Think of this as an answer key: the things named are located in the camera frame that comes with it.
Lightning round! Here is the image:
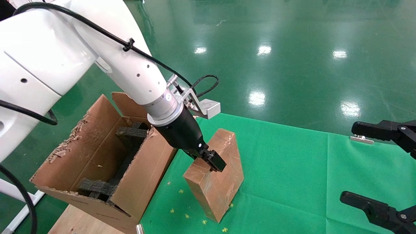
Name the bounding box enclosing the green table cloth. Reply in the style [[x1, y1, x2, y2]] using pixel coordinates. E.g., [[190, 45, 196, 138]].
[[140, 112, 416, 234]]

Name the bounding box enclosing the black foam insert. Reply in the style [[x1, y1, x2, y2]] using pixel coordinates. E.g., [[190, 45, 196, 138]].
[[77, 121, 154, 201]]

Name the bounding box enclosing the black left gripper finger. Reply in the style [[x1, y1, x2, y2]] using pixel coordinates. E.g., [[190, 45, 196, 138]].
[[205, 150, 227, 173]]

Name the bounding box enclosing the large open cardboard carton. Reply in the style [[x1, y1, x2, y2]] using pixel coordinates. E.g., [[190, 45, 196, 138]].
[[30, 92, 178, 234]]

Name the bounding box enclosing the white metal tube frame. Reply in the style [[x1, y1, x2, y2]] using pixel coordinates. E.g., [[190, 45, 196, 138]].
[[0, 179, 45, 234]]

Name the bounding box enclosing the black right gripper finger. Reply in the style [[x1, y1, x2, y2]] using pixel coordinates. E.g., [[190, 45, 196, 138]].
[[351, 120, 416, 160], [340, 192, 416, 234]]

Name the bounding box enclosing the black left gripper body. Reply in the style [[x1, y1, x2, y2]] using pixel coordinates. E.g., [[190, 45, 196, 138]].
[[156, 112, 210, 160]]

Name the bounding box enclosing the thin black camera cable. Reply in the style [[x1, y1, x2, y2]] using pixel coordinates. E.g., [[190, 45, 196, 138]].
[[192, 74, 219, 98]]

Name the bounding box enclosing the small brown cardboard box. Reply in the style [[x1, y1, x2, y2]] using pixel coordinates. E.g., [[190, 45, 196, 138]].
[[183, 128, 245, 223]]

